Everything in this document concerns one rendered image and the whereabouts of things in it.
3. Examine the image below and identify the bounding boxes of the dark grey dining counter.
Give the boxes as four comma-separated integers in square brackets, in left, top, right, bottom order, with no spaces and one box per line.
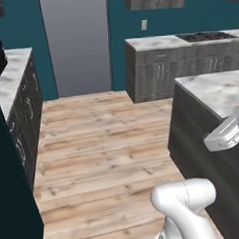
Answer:
[164,68,239,239]

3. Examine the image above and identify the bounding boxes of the dark cupboard run, white handles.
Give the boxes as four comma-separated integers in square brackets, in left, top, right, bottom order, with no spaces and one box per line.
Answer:
[2,52,49,194]

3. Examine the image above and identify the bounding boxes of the black hob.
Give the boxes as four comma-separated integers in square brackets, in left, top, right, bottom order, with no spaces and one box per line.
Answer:
[176,29,239,44]

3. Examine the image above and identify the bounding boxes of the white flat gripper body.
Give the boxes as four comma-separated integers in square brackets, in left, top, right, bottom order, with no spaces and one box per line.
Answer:
[201,114,239,153]

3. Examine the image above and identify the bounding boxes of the grey wood base cupboard run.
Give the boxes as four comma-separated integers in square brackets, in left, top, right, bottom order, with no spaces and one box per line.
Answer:
[123,29,239,105]

